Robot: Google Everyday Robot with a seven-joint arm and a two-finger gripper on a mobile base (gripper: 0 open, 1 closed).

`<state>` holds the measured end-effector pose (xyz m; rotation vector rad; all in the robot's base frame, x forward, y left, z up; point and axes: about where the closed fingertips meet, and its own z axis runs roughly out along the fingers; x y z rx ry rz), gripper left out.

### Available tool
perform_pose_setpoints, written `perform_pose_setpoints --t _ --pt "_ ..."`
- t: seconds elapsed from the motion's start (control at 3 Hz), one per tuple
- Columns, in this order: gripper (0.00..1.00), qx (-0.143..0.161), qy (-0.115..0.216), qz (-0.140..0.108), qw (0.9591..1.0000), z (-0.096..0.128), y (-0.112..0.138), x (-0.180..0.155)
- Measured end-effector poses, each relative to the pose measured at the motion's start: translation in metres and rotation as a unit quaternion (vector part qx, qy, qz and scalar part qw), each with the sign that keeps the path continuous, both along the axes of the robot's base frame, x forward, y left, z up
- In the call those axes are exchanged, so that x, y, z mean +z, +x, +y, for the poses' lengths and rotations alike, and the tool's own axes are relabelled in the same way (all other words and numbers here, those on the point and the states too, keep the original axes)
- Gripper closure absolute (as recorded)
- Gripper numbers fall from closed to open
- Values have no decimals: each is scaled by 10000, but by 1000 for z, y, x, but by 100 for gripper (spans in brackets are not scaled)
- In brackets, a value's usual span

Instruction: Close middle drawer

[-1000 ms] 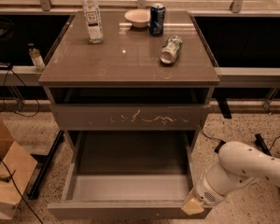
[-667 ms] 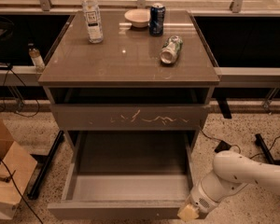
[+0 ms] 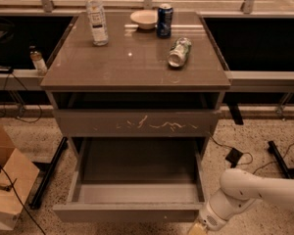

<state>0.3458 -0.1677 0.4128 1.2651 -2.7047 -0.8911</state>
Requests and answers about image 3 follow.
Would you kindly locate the clear plastic water bottle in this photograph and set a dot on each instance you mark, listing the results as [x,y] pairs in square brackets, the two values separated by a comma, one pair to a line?
[96,15]

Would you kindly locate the black left frame leg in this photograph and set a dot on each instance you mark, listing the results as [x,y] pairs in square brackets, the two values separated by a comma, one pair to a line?
[47,170]

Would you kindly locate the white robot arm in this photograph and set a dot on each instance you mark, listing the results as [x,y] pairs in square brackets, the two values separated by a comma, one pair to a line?
[239,191]

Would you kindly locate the black power adapter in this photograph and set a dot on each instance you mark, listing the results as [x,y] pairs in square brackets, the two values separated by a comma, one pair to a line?
[233,157]

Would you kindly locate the black right frame leg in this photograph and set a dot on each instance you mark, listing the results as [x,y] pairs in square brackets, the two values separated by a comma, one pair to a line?
[286,171]

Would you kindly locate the cardboard box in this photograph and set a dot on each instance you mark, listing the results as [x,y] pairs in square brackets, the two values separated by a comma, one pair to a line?
[17,175]

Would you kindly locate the grey upper drawer front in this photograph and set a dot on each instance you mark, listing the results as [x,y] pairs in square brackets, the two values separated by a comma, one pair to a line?
[136,123]

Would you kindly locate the grey drawer cabinet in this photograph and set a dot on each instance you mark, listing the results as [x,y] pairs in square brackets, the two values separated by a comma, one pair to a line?
[132,71]

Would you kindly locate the small bottle on ledge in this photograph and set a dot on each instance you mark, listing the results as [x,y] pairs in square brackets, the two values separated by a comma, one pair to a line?
[37,60]

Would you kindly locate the black device on ledge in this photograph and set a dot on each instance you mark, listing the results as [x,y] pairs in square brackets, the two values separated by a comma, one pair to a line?
[4,69]

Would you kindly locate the black frame leg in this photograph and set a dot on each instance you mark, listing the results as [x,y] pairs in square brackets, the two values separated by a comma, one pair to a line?
[47,170]
[286,171]

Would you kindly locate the grey drawer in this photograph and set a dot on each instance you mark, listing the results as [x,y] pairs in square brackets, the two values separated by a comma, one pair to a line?
[136,123]
[135,180]

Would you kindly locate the blue upright soda can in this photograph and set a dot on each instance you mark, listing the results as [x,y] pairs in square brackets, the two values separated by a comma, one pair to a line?
[164,22]

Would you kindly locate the padded gripper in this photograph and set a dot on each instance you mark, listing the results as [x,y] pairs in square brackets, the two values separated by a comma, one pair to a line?
[210,218]

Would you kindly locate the white ceramic bowl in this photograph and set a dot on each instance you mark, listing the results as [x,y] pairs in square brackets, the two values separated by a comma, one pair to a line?
[145,19]

